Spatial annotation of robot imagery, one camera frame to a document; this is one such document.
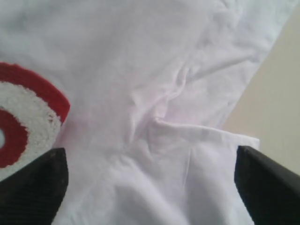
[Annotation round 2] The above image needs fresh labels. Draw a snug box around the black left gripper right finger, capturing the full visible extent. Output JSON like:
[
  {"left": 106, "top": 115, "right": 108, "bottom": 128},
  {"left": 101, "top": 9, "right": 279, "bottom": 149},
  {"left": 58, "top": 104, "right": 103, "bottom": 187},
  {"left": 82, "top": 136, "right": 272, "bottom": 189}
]
[{"left": 234, "top": 146, "right": 300, "bottom": 225}]

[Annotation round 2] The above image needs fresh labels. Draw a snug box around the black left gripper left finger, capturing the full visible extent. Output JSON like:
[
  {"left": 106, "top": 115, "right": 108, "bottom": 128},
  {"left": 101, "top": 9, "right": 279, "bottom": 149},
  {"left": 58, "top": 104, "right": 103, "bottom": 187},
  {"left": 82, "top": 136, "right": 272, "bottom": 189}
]
[{"left": 0, "top": 148, "right": 69, "bottom": 225}]

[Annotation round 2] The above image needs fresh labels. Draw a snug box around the white t-shirt red lettering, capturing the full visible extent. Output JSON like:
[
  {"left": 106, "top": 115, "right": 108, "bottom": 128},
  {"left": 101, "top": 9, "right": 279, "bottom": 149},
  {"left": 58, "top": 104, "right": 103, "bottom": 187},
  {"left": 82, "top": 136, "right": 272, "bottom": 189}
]
[{"left": 0, "top": 0, "right": 297, "bottom": 225}]

